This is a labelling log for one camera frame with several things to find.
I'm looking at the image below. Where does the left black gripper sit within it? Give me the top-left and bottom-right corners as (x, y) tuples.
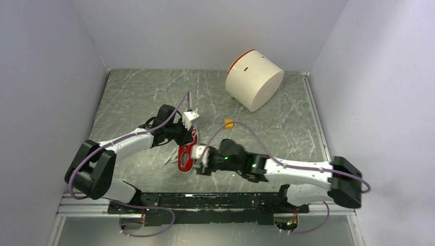
(164, 117), (193, 147)

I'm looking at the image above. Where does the red canvas sneaker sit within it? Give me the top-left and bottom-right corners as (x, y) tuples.
(177, 125), (199, 173)

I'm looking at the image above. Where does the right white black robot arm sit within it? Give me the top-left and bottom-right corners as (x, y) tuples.
(190, 139), (363, 212)

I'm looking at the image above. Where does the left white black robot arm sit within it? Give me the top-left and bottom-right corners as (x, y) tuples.
(64, 105), (199, 213)

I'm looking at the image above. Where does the small yellow cube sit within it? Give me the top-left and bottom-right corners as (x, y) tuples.
(224, 119), (234, 129)

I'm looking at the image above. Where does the white cylindrical container orange rim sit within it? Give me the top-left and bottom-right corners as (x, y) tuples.
(225, 49), (285, 112)

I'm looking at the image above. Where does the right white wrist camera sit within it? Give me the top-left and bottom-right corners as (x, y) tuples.
(190, 145), (209, 167)

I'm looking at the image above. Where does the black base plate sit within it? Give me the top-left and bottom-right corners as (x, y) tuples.
(107, 192), (309, 227)

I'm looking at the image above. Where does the aluminium frame rail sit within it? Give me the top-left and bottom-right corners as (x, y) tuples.
(49, 69), (363, 245)

